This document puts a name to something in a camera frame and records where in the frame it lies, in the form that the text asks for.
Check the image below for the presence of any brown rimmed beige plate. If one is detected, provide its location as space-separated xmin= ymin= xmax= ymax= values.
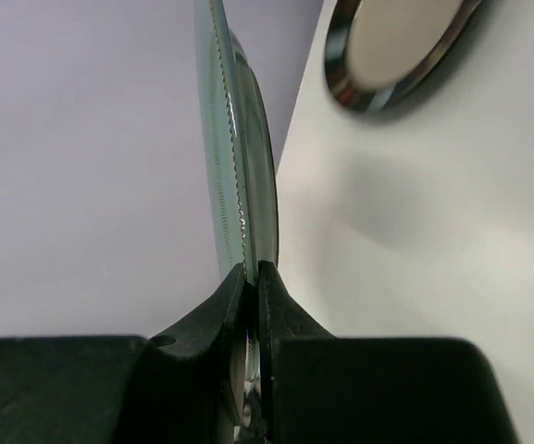
xmin=323 ymin=0 xmax=481 ymax=113

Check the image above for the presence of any grey blue round plate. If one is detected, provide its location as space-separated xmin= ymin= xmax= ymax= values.
xmin=194 ymin=1 xmax=279 ymax=285

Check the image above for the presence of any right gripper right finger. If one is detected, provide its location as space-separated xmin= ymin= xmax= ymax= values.
xmin=257 ymin=262 xmax=519 ymax=443

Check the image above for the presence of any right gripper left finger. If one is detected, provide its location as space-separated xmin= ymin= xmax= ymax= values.
xmin=0 ymin=266 xmax=246 ymax=443

